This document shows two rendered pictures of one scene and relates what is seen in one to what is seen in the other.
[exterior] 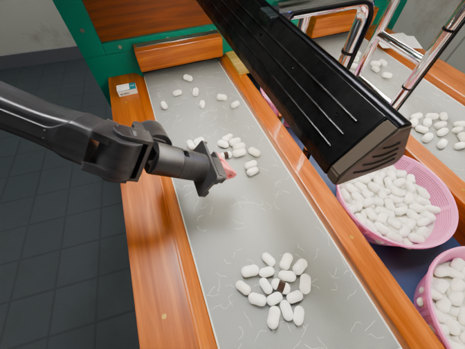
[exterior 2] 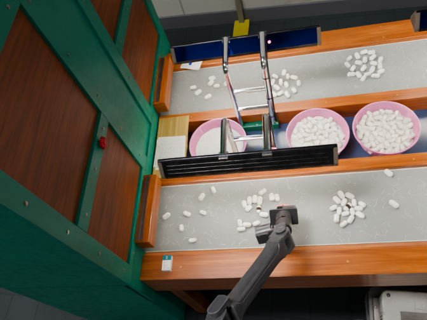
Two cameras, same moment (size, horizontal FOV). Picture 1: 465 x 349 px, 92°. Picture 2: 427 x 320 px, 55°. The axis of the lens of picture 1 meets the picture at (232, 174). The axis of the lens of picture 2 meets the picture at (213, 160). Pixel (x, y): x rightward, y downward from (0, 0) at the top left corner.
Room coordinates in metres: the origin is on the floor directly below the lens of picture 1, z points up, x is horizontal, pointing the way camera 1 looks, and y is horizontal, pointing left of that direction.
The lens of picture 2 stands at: (-0.01, 0.59, 2.30)
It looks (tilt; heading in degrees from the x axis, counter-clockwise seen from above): 57 degrees down; 313
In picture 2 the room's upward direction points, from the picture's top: 23 degrees counter-clockwise
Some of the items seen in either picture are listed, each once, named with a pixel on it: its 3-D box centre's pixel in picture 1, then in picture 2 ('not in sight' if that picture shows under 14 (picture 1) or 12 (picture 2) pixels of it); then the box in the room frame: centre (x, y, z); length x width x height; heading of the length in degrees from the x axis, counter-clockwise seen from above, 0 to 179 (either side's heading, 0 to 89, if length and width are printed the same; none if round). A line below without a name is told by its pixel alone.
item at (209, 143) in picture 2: not in sight; (220, 148); (0.68, -0.23, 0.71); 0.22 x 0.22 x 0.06
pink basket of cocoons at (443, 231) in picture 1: (383, 201); (317, 138); (0.27, -0.39, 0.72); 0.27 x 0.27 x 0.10
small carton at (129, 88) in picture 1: (126, 89); (167, 263); (0.66, 0.35, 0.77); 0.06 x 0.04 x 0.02; 111
